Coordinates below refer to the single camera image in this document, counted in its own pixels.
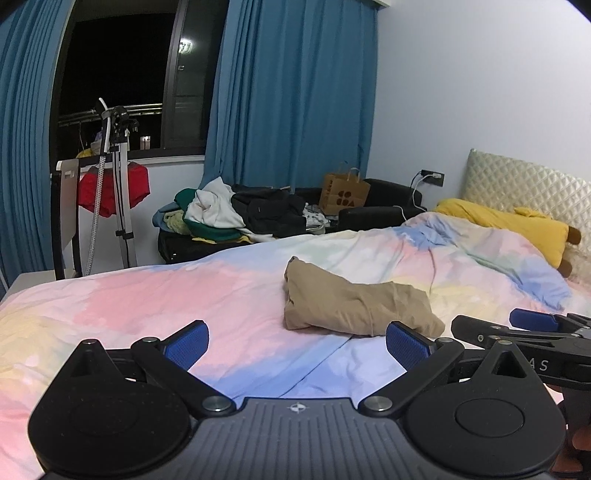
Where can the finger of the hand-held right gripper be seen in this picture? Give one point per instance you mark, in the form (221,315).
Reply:
(535,318)
(489,331)

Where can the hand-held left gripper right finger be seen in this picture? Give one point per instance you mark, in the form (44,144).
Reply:
(408,344)

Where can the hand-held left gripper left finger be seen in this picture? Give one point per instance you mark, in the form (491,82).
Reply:
(187,344)

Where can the tan printed t-shirt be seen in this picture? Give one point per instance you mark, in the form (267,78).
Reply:
(351,300)

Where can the pile of clothes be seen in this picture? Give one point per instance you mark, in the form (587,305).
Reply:
(205,232)

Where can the person's right hand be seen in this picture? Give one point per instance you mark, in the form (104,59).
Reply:
(575,443)

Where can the pastel bed blanket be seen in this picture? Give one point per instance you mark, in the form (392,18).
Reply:
(138,295)

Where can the yellow plush pillow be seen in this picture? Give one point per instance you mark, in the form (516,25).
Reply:
(503,221)

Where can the yellow-green towel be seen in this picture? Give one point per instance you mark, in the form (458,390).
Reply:
(175,222)

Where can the light blue garment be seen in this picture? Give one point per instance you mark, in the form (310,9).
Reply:
(159,218)

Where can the cream quilted headboard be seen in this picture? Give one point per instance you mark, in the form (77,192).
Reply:
(521,184)

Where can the white sweatshirt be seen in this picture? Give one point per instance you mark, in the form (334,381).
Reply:
(212,203)

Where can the black sofa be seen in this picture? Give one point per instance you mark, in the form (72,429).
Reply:
(388,198)

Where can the white patterned cloth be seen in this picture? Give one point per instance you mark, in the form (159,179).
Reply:
(316,219)

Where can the black jacket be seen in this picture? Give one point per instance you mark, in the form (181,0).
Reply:
(268,210)

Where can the silver garment steamer pole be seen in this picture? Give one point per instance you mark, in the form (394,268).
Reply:
(123,198)

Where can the brown paper bag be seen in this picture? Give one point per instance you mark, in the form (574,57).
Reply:
(344,194)

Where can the red garment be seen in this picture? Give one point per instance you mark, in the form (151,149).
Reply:
(134,189)

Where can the white mattress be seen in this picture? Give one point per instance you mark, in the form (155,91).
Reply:
(27,284)

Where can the grey chair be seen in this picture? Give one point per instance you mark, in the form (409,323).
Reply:
(67,207)

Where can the balcony railing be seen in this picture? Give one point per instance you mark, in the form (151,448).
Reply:
(138,109)

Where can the blue curtain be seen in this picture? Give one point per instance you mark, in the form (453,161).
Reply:
(295,92)
(27,138)

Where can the dark window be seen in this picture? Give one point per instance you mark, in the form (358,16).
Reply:
(120,55)

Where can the wall socket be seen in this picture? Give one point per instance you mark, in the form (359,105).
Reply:
(436,178)

